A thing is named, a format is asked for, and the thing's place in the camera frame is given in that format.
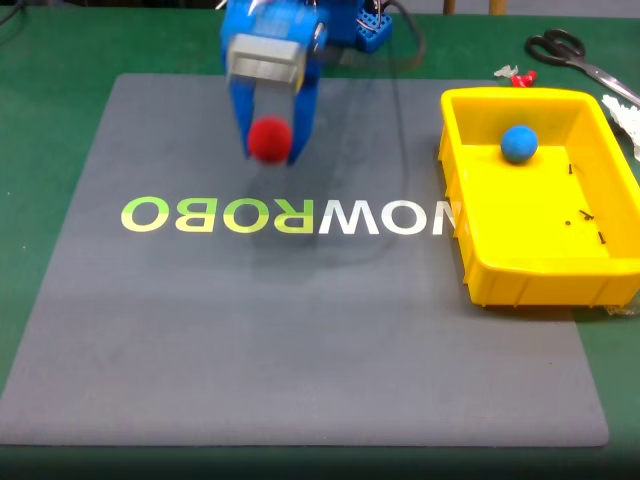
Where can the red foam ball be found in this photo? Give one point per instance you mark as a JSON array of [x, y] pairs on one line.
[[270, 140]]

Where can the blue foam ball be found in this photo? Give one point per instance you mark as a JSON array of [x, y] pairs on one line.
[[520, 145]]

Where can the yellow plastic bin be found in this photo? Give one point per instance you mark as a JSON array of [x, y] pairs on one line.
[[540, 250]]

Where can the wooden leg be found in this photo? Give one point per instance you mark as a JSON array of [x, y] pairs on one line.
[[497, 6], [449, 6]]

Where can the grey mat with NOWROBO print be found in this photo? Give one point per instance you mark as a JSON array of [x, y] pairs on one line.
[[300, 325]]

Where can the small clear plastic scrap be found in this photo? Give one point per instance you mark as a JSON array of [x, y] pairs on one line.
[[506, 70]]

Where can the small red plastic piece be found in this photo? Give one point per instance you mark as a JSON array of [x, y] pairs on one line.
[[522, 78]]

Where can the white plastic printed piece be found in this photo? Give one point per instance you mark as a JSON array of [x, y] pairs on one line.
[[625, 120]]

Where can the clear plastic wrapper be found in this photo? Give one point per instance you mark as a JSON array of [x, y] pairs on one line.
[[622, 310]]

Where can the grey camera box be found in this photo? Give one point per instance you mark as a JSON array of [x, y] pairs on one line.
[[265, 62]]

